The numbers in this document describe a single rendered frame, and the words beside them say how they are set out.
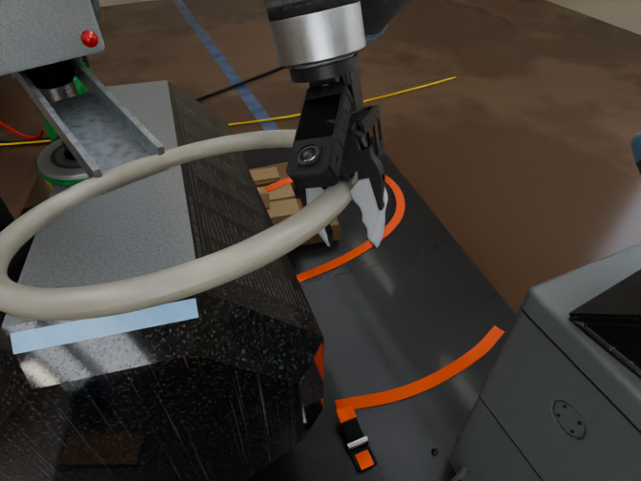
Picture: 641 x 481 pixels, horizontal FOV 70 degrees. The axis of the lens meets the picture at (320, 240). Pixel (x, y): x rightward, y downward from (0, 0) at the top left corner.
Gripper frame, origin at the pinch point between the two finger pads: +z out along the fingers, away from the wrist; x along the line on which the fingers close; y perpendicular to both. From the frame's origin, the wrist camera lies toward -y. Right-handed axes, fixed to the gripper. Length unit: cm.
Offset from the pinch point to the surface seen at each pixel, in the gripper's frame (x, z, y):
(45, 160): 90, -4, 29
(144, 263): 52, 15, 13
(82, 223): 72, 8, 18
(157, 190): 64, 8, 35
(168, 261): 48, 15, 16
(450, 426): 5, 110, 62
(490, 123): 8, 73, 281
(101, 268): 59, 13, 9
